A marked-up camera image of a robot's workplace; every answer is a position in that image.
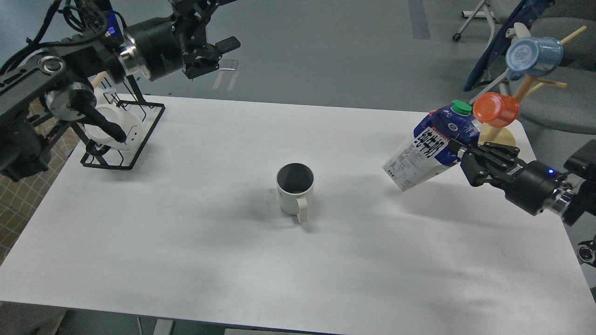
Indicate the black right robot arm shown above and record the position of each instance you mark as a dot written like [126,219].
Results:
[579,176]

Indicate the orange plastic cup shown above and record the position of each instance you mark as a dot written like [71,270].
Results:
[495,109]

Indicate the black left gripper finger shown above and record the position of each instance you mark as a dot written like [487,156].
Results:
[199,60]
[191,17]

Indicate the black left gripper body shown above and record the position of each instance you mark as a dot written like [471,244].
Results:
[160,46]

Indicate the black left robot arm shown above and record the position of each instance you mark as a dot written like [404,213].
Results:
[45,86]

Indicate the blue plastic cup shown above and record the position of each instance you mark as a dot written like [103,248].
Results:
[535,57]

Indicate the blue white milk carton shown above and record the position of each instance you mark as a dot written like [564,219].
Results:
[425,152]

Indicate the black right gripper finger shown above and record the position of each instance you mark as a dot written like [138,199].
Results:
[463,151]
[500,151]

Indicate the white ceramic mug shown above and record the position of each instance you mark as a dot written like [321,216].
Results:
[295,186]

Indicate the white rear cup on rack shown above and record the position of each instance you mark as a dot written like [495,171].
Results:
[102,95]

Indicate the beige checkered cloth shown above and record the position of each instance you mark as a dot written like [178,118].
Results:
[19,200]

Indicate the blue fabric on chair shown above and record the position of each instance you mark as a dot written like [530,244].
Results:
[506,13]

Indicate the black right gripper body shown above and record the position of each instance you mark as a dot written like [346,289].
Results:
[533,186]

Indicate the black wire cup rack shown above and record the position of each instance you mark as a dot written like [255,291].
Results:
[135,116]

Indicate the wooden cup tree stand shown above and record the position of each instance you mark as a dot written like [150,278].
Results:
[528,86]

